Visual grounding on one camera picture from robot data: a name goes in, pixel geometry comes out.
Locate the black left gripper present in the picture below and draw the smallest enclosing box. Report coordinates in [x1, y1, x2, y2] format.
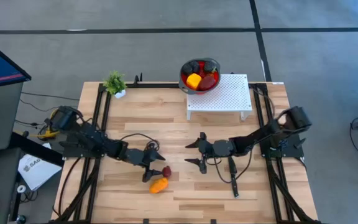
[140, 147, 167, 184]

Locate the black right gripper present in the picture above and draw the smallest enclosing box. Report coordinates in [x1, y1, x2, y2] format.
[184, 131, 218, 175]

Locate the large orange toy fruit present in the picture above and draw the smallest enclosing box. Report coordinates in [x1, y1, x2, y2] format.
[149, 177, 170, 194]

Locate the black kitchen knife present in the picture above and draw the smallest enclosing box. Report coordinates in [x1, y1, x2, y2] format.
[227, 155, 241, 199]

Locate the yellow toy pepper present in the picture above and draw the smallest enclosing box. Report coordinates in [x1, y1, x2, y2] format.
[186, 73, 203, 90]

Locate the dark green toy avocado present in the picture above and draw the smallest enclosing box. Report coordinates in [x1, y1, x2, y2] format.
[203, 60, 218, 74]

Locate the white perforated riser shelf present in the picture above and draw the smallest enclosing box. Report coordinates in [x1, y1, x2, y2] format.
[186, 73, 254, 121]

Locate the red collapsible colander bowl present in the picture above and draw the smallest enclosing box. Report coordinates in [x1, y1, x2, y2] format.
[178, 57, 222, 95]

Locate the small potted green plant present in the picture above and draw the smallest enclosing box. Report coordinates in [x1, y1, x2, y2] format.
[103, 70, 127, 100]

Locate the white paper booklet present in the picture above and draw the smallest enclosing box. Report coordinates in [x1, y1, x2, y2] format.
[17, 154, 62, 191]

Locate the black side desk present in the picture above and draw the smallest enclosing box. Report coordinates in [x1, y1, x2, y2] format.
[0, 133, 64, 224]

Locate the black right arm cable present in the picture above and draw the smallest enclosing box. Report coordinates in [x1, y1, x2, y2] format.
[206, 85, 276, 184]

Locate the black aluminium table frame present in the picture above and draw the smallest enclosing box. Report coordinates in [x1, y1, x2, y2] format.
[51, 81, 323, 224]

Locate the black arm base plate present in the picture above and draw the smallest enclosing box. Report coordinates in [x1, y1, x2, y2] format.
[261, 133, 306, 159]
[59, 133, 108, 159]

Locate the yellow cable coil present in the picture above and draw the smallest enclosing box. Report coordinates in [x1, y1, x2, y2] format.
[37, 108, 62, 141]

